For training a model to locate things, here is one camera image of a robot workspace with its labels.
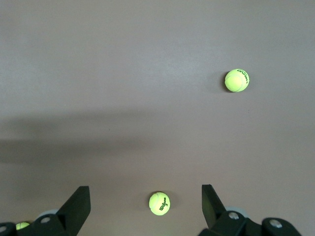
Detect brown table cover mat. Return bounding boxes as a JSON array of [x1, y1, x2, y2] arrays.
[[0, 0, 315, 236]]

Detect yellow tennis ball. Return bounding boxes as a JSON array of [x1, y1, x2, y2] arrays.
[[224, 68, 250, 92]]

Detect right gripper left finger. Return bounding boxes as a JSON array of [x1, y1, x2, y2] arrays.
[[17, 186, 91, 236]]

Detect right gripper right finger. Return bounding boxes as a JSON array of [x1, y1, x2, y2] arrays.
[[198, 184, 264, 236]]

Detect yellow tennis ball Wilson print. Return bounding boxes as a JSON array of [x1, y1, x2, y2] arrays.
[[148, 191, 171, 216]]

